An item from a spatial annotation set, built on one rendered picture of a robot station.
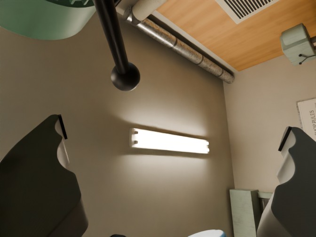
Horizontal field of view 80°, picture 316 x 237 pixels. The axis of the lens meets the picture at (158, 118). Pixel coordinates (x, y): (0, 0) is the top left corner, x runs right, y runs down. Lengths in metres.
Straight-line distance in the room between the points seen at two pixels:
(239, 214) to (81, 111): 2.43
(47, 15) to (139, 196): 1.73
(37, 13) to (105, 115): 1.49
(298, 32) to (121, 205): 2.20
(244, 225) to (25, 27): 3.03
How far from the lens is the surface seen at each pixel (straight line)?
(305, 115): 3.10
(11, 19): 0.30
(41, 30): 0.31
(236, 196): 3.06
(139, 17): 2.10
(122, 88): 0.23
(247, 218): 3.06
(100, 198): 1.68
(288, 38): 2.30
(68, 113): 1.60
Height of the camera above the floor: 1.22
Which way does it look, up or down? 45 degrees up
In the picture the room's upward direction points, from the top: 106 degrees counter-clockwise
